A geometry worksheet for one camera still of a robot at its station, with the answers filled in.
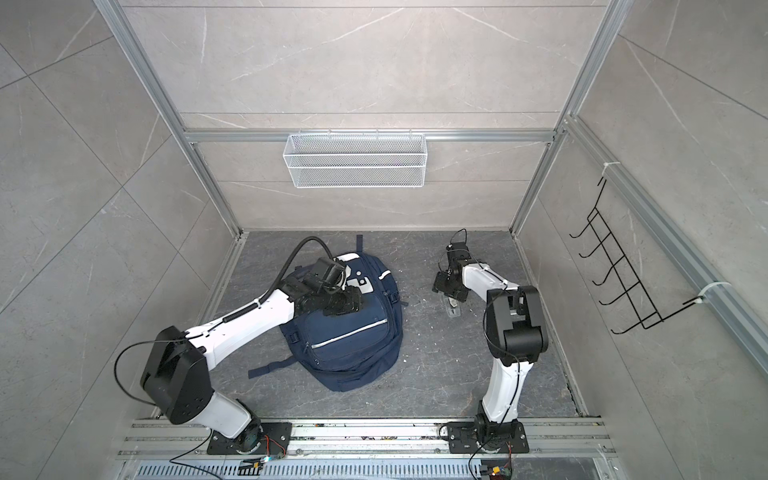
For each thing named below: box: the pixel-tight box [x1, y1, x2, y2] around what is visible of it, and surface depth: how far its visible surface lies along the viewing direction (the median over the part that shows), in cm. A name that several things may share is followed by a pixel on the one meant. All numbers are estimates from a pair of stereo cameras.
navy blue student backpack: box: [248, 235, 407, 391], surface depth 85 cm
